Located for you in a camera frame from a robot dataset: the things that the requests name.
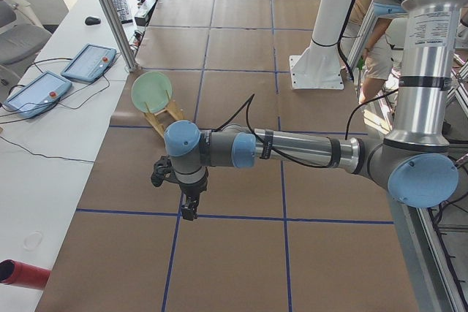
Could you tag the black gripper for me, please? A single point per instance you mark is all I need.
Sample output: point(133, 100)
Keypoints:
point(191, 190)

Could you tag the green plate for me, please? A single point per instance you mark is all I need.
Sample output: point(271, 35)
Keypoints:
point(151, 92)

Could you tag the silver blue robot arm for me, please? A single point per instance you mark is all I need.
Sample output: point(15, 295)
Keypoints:
point(411, 162)

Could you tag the wooden plate rack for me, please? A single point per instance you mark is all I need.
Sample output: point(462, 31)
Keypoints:
point(170, 113)

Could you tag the far teach pendant tablet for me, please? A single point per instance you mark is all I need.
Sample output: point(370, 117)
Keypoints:
point(90, 63)

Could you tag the teach pendant tablet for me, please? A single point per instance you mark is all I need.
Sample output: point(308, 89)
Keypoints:
point(90, 63)
point(39, 95)

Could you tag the red cylinder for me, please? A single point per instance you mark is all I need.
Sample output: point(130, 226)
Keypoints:
point(20, 274)

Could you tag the near teach pendant tablet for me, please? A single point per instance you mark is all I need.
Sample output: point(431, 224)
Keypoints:
point(39, 95)

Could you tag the black computer mouse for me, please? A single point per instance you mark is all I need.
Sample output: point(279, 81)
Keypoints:
point(91, 21)

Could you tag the black keyboard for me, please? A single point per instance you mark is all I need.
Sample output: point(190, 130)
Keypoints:
point(123, 10)

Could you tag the grey office chair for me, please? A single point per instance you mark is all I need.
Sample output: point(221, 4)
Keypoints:
point(20, 45)

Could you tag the person in beige shorts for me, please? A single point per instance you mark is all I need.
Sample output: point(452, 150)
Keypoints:
point(376, 52)

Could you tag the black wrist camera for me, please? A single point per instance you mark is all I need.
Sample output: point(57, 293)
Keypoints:
point(162, 171)

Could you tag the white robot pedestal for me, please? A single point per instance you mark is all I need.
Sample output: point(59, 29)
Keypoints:
point(318, 67)

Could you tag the aluminium frame post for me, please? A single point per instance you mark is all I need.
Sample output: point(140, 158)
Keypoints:
point(119, 34)

